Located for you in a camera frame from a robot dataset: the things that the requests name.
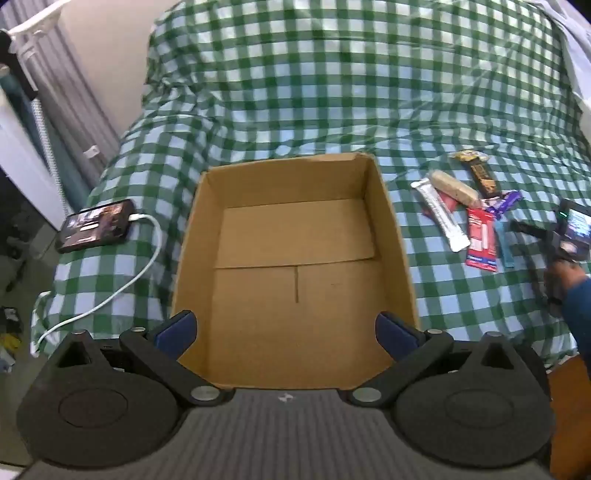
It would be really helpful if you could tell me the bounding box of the white door frame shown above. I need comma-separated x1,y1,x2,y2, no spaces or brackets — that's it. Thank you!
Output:
0,90,66,229

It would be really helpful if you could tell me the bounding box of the teal snack bar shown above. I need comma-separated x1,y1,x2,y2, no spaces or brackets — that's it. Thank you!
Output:
494,219,515,268

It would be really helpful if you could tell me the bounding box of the black handle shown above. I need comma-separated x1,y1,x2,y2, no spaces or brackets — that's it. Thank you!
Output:
0,30,38,101

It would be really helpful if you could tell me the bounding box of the silver foil snack bar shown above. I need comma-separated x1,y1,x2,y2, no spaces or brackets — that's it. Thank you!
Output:
411,179,471,253

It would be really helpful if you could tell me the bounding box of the beige nougat bar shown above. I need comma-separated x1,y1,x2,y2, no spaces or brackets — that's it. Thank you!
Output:
428,169,481,207

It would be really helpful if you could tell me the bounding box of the person's right hand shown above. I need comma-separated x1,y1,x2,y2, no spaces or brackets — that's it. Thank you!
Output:
544,260,588,306

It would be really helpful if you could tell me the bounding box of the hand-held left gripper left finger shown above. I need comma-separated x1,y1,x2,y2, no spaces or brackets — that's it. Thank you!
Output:
46,311,234,409

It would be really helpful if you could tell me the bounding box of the red white blue wafer packet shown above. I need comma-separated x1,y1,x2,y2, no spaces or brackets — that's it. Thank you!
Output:
465,208,500,272

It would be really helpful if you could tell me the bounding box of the black smartphone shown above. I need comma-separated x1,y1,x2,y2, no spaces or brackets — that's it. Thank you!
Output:
55,198,137,254

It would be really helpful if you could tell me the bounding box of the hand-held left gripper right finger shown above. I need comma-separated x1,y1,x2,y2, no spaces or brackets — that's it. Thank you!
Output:
346,311,532,409

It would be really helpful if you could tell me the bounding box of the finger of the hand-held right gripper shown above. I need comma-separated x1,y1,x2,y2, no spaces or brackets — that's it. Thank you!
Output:
510,220,554,244
526,251,560,317

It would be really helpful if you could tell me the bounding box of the dark brown chocolate bar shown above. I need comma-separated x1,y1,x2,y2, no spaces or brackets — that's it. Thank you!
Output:
466,159,502,198

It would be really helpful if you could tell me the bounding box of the purple chocolate bar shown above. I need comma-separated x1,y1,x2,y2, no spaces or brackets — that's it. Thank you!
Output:
482,190,524,219

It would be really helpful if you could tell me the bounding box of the braided cord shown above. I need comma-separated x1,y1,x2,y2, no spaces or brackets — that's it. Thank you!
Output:
31,96,68,217

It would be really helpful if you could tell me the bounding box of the white charging cable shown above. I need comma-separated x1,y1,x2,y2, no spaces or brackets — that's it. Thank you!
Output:
31,213,162,354

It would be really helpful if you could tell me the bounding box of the grey curtain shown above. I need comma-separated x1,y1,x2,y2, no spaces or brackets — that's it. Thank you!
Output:
0,0,122,190

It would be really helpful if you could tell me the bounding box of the green checked blanket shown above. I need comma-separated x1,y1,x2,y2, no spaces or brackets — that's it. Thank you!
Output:
30,0,591,374

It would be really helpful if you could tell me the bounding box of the brown cardboard box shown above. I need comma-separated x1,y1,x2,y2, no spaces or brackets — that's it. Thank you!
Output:
170,153,421,389

